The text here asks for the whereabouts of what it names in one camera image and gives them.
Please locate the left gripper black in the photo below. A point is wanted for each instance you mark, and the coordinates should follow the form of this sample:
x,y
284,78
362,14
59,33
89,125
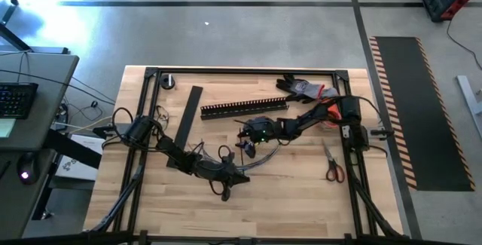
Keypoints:
x,y
218,173

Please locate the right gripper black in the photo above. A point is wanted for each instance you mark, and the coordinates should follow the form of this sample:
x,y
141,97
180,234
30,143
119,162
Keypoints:
x,y
267,130

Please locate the black zip tie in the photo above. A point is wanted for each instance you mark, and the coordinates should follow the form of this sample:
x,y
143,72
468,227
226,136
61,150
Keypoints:
x,y
241,158

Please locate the black raceway cover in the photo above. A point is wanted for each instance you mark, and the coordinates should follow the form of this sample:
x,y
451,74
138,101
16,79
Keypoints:
x,y
192,105

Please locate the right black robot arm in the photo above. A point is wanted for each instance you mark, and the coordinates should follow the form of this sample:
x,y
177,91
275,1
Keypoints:
x,y
309,118

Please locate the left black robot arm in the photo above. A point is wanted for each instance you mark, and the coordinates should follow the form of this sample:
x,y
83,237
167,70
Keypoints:
x,y
173,150

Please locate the black grey work glove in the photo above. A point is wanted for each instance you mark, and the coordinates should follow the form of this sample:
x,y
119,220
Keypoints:
x,y
297,88

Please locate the clear safety glasses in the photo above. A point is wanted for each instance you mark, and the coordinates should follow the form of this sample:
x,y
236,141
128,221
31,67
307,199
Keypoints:
x,y
164,118

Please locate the grey blue box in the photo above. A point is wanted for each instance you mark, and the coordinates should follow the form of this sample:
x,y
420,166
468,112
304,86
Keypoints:
x,y
331,92

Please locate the black round puck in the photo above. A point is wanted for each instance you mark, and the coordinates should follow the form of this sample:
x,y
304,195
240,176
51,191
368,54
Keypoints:
x,y
167,81

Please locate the white printed carton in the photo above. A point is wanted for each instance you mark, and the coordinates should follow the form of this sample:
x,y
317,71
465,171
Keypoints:
x,y
81,169

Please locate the black desk brace bar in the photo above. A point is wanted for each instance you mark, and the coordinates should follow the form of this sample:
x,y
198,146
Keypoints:
x,y
75,149

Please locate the black hazard striped mat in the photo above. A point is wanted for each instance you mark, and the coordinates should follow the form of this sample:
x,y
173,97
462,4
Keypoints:
x,y
421,113

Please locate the grey desk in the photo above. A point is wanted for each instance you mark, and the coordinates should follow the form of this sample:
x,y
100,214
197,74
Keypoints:
x,y
45,86

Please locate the black computer mouse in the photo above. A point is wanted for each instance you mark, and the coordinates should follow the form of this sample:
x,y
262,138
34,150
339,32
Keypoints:
x,y
27,167

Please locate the grey metal bar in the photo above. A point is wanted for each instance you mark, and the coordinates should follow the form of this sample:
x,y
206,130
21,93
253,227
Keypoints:
x,y
468,98

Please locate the black backlit keyboard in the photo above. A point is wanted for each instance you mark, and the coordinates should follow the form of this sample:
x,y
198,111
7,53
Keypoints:
x,y
17,100

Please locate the pale green notepad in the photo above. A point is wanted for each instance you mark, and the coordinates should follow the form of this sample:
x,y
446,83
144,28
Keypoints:
x,y
5,127

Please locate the black metal table frame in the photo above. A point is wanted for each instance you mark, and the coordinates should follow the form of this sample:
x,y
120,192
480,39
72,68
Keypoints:
x,y
244,71

